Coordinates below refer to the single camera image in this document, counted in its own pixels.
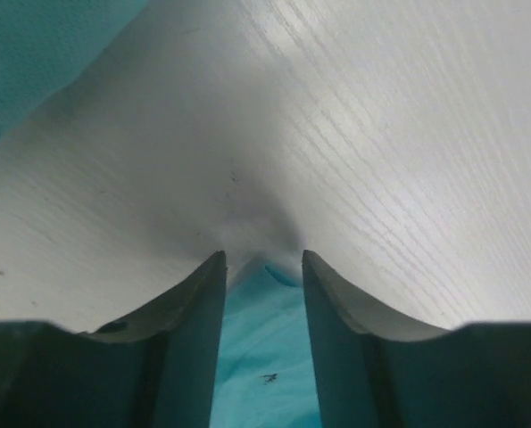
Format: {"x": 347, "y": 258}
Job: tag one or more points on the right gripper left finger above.
{"x": 154, "y": 367}

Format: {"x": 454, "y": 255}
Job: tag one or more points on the light blue t shirt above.
{"x": 264, "y": 371}

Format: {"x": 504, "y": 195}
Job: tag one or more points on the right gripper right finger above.
{"x": 377, "y": 367}

